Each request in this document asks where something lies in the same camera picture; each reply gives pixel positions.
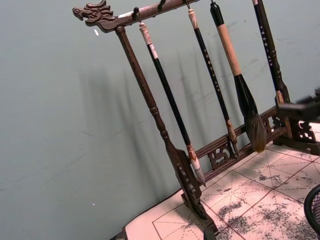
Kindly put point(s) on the gridded calligraphy practice cloth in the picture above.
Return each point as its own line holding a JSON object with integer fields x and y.
{"x": 255, "y": 200}

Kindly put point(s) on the thin dark brush, tan tip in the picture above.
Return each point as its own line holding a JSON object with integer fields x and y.
{"x": 265, "y": 42}

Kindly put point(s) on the thin black brush, white cap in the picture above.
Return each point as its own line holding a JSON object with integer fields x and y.
{"x": 211, "y": 67}

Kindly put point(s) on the black mesh basket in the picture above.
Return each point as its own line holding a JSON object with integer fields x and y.
{"x": 313, "y": 207}

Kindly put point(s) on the black brush with white cap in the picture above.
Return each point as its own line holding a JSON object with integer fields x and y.
{"x": 168, "y": 92}

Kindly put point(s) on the dark wooden dragon brush rack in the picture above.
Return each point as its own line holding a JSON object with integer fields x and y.
{"x": 143, "y": 82}

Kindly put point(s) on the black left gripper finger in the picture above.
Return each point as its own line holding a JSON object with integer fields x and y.
{"x": 300, "y": 110}

